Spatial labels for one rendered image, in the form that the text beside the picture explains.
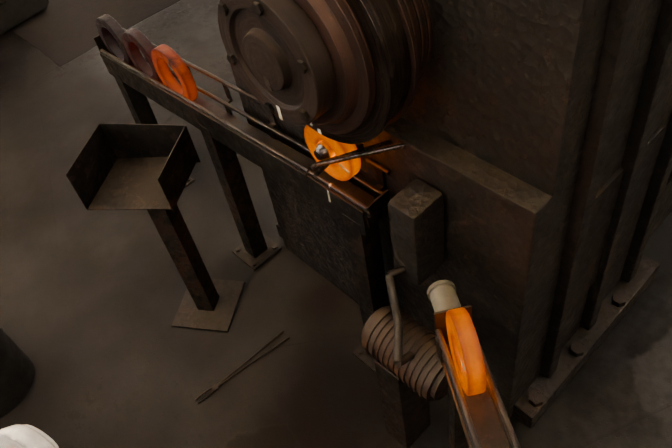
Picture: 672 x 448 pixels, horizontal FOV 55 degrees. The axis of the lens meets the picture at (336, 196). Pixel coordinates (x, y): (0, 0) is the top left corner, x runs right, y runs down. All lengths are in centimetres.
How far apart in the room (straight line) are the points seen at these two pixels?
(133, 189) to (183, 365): 63
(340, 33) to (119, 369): 148
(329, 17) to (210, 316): 137
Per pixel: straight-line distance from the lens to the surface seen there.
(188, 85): 196
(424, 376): 144
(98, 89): 345
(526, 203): 125
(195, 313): 228
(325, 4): 112
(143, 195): 183
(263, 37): 119
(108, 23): 228
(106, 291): 248
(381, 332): 149
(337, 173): 148
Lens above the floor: 179
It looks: 46 degrees down
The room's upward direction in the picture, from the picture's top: 11 degrees counter-clockwise
